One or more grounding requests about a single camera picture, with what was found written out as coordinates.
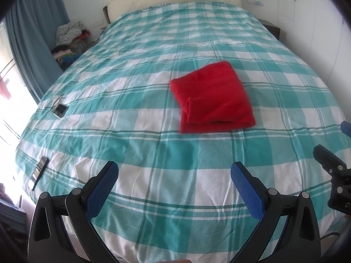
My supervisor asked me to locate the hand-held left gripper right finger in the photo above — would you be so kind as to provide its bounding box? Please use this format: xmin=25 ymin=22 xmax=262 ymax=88
xmin=230 ymin=161 xmax=321 ymax=263

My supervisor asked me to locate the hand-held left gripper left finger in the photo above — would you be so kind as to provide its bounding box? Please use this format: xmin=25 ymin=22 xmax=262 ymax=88
xmin=27 ymin=160 xmax=120 ymax=263

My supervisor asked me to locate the red knit sweater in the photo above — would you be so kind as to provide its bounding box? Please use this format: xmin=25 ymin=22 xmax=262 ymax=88
xmin=169 ymin=61 xmax=256 ymax=134

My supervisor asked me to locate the pile of colourful clothes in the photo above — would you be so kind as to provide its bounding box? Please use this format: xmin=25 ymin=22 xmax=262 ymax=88
xmin=51 ymin=30 xmax=91 ymax=71

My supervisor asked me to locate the green plaid bedspread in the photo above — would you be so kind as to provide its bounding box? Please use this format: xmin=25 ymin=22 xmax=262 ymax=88
xmin=15 ymin=1 xmax=343 ymax=263

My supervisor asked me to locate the dark smartphone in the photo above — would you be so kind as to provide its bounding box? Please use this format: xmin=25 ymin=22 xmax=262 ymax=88
xmin=31 ymin=156 xmax=49 ymax=192

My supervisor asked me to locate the small silver device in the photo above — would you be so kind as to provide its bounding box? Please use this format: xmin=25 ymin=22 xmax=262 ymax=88
xmin=53 ymin=103 xmax=68 ymax=119

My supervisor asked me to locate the dark striped cloth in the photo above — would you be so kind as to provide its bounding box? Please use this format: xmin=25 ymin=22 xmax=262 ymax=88
xmin=0 ymin=185 xmax=29 ymax=235

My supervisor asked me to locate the white wardrobe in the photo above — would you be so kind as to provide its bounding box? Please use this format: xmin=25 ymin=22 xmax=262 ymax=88
xmin=280 ymin=0 xmax=351 ymax=94

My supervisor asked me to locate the dark wooden nightstand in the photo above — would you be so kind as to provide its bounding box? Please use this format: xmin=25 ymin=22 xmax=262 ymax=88
xmin=258 ymin=19 xmax=281 ymax=41

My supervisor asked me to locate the red hanging garment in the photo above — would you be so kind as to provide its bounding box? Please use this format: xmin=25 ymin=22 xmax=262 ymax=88
xmin=0 ymin=74 xmax=12 ymax=100

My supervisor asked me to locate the window with metal bars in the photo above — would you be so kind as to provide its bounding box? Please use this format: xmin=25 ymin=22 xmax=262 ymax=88
xmin=0 ymin=25 xmax=37 ymax=143

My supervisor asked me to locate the grey striped cloth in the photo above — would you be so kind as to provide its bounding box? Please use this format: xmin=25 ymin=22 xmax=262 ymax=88
xmin=56 ymin=21 xmax=83 ymax=44

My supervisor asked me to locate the blue curtain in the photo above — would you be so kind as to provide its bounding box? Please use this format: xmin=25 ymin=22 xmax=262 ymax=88
xmin=5 ymin=0 xmax=70 ymax=105

